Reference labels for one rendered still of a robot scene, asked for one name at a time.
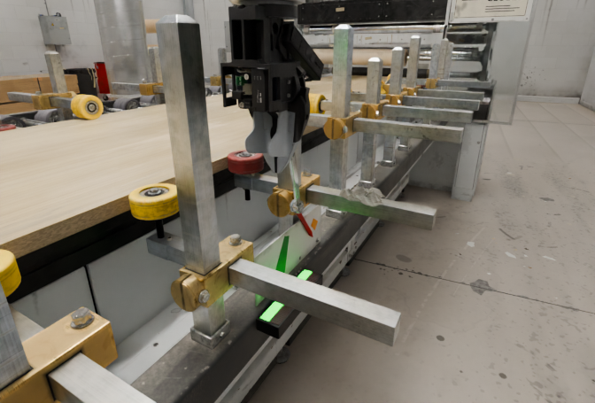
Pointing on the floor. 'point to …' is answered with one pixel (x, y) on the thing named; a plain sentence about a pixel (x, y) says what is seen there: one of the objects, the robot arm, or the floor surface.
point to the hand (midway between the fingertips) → (279, 162)
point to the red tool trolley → (102, 79)
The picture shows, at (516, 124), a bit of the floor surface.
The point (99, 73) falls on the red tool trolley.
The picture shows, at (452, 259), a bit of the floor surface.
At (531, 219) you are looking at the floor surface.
